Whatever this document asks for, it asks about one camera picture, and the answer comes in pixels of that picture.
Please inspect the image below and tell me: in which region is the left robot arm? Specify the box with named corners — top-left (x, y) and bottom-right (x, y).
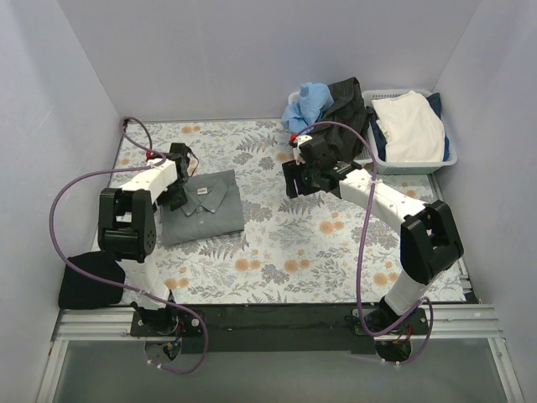
top-left (97, 143), bottom-right (194, 336)

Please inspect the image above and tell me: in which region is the cream white folded shirt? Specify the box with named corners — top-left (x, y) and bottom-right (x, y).
top-left (371, 90), bottom-right (445, 163)

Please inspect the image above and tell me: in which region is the light blue shirt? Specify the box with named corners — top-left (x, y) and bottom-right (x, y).
top-left (281, 82), bottom-right (334, 133)

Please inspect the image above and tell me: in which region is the left white plastic basket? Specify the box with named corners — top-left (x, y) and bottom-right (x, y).
top-left (288, 92), bottom-right (372, 164)

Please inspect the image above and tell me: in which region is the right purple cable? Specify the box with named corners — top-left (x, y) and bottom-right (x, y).
top-left (289, 120), bottom-right (434, 367)

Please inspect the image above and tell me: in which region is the black folded shirt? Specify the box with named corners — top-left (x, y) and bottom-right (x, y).
top-left (58, 251), bottom-right (125, 310)

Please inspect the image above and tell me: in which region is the floral table cloth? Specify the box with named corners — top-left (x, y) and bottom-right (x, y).
top-left (96, 119), bottom-right (467, 306)

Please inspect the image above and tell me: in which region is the dark striped shirt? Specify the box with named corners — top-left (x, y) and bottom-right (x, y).
top-left (310, 77), bottom-right (371, 162)

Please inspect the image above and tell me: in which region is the aluminium frame rail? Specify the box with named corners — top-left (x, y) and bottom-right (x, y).
top-left (52, 304), bottom-right (504, 341)

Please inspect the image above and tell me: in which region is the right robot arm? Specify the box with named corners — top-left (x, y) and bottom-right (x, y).
top-left (282, 134), bottom-right (464, 334)

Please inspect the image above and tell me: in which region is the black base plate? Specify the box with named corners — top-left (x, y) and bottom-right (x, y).
top-left (129, 305), bottom-right (431, 356)

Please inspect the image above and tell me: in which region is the grey long sleeve shirt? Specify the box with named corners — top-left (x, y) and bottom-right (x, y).
top-left (160, 170), bottom-right (245, 246)

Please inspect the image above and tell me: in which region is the navy blue folded garment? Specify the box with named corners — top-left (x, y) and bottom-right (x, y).
top-left (364, 92), bottom-right (451, 160)

